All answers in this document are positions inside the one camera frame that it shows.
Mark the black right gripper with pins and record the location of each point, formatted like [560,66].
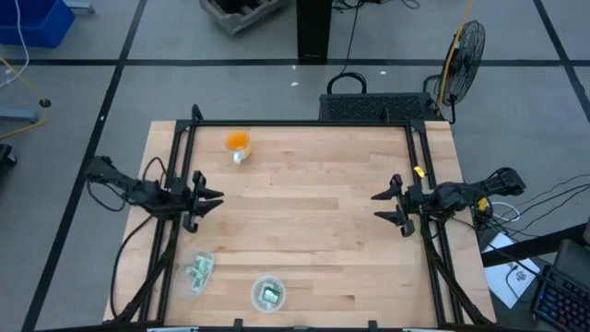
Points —
[419,199]

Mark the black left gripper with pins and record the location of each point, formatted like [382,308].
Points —
[182,200]

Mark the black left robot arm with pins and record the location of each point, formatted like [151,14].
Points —
[133,191]

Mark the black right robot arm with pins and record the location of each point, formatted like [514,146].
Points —
[479,189]

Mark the blue plastic bin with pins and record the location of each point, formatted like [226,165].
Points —
[32,23]

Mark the orange plastic cup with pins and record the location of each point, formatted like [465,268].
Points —
[238,140]

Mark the yellow plug connector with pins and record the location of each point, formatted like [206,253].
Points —
[482,204]

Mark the clear rectangular plastic container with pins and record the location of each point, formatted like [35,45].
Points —
[182,290]

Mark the black computer case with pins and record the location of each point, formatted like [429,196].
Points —
[369,107]

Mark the clear round plastic container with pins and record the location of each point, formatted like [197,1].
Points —
[256,305]

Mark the white paper sheet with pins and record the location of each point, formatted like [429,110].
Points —
[502,276]

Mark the black diagonal beam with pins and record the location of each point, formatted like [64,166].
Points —
[530,245]

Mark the black floor fan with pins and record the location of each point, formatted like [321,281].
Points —
[465,55]

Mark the grey wooden pallet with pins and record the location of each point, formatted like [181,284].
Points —
[230,20]

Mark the black upright pillar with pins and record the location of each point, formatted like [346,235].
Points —
[313,27]

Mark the backlit computer keyboard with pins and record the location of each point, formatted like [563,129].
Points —
[562,299]

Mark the black metal table frame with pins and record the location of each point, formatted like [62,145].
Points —
[299,123]

